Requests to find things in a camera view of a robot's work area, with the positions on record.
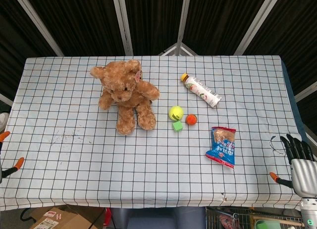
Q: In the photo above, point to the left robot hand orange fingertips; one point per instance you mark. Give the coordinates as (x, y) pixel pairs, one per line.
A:
(15, 165)

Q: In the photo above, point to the small orange ball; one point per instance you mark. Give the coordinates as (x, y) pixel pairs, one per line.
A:
(191, 119)

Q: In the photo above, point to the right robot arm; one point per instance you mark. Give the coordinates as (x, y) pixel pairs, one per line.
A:
(309, 212)

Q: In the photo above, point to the white checked tablecloth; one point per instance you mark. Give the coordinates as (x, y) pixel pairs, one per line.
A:
(104, 164)

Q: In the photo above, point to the yellow tennis ball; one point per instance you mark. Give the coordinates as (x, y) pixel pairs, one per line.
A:
(176, 113)

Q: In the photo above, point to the brown cardboard box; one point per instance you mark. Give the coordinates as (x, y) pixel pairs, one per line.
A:
(59, 217)

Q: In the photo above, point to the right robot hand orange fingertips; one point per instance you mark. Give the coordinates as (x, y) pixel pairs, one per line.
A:
(303, 172)

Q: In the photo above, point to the blue snack bag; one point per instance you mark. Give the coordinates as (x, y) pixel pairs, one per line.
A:
(221, 147)

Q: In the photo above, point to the plastic drink bottle yellow cap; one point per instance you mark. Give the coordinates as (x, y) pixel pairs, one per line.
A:
(202, 91)

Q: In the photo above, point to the green foam cube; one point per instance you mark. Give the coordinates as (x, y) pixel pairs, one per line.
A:
(177, 127)

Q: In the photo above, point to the green plastic container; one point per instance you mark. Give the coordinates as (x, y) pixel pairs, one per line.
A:
(266, 225)

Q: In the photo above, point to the brown plush teddy bear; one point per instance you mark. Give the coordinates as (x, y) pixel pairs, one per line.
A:
(123, 90)

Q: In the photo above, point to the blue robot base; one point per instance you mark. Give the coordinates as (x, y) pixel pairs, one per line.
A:
(158, 217)

